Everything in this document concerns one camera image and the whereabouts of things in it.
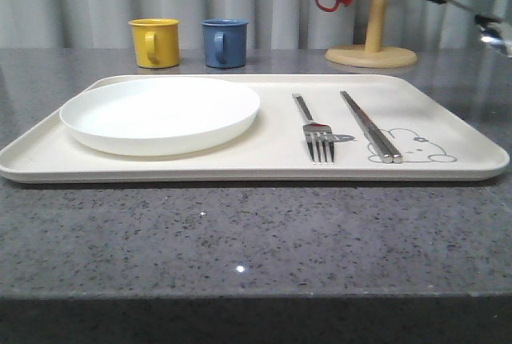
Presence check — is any steel spoon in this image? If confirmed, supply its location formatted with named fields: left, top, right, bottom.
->
left=430, top=0, right=511, bottom=58

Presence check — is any steel fork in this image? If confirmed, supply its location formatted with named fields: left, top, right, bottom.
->
left=292, top=93, right=334, bottom=164

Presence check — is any white round plate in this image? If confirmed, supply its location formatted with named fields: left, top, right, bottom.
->
left=59, top=77, right=261, bottom=157

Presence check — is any wooden mug tree stand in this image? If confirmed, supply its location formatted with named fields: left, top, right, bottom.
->
left=325, top=0, right=418, bottom=69

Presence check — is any cream rabbit serving tray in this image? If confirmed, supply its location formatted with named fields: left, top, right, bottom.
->
left=1, top=74, right=510, bottom=183

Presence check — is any blue enamel mug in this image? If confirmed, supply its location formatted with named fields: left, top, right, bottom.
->
left=202, top=19, right=248, bottom=69

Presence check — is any yellow enamel mug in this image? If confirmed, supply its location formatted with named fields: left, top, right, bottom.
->
left=129, top=18, right=180, bottom=69

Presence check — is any grey curtain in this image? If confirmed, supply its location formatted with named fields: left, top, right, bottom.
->
left=1, top=0, right=511, bottom=51

